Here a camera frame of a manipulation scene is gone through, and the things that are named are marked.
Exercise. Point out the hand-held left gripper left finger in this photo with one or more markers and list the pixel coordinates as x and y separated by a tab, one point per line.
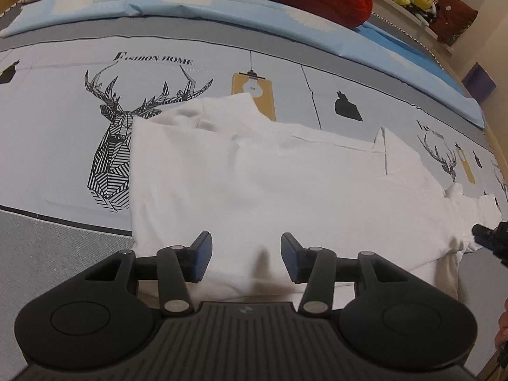
203	257

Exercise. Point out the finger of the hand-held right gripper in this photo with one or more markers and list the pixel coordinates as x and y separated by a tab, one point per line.
490	235

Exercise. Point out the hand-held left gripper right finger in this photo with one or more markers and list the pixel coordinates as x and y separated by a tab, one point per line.
289	258

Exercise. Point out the white t-shirt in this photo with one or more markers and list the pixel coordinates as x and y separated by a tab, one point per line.
278	190

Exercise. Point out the person's right hand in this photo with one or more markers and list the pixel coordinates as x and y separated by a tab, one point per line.
502	327

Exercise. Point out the purple box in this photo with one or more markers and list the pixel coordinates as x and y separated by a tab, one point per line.
480	81

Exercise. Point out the deer print bed sheet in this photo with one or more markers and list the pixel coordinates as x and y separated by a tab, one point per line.
59	127

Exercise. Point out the dark red cloth bag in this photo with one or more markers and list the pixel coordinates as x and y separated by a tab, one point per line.
456	18

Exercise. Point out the white headboard ledge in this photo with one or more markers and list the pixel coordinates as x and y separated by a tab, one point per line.
405	24

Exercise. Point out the light blue quilt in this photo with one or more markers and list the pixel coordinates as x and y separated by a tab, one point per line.
238	14

